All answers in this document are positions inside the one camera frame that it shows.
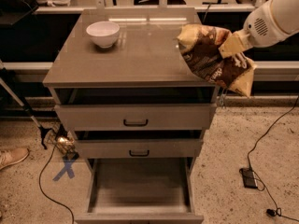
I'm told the drawer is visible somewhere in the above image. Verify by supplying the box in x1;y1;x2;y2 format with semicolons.
75;130;203;159
55;87;216;131
75;158;204;224

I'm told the black floor cable left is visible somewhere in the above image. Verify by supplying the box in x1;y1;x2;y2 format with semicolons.
38;143;76;224

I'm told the bottom drawer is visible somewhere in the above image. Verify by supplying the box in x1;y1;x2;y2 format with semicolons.
75;158;204;224

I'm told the tan shoe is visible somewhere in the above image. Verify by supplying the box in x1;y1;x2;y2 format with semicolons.
0;147;29;170

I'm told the white ceramic bowl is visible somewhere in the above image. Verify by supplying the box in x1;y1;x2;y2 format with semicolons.
86;21;120;49

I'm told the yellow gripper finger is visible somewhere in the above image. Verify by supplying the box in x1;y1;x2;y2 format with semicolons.
219;30;252;59

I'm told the middle drawer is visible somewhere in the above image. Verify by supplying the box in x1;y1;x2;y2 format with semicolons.
75;130;203;159

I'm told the blue tape cross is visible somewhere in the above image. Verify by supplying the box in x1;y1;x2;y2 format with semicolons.
53;160;75;181

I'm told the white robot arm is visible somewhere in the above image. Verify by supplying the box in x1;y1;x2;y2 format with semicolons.
219;0;299;58

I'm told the wire basket with object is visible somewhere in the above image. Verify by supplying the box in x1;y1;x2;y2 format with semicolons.
46;123;78;159

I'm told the black power adapter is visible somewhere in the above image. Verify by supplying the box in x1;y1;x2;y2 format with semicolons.
239;168;258;189

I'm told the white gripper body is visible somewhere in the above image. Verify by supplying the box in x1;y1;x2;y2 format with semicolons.
243;4;288;48

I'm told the grey drawer cabinet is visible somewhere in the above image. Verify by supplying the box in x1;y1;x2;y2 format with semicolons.
42;7;227;224

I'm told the black floor cable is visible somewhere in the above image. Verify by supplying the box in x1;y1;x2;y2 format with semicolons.
38;143;76;224
246;93;299;223

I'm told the black floor cable right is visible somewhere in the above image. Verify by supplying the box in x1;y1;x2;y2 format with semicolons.
246;93;299;223

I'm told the top drawer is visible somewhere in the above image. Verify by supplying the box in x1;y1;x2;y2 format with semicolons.
55;87;216;131

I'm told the grabber stick tool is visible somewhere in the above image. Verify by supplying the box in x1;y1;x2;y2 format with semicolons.
0;77;51;149

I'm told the brown chip bag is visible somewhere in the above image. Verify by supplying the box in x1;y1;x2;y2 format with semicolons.
177;23;256;97

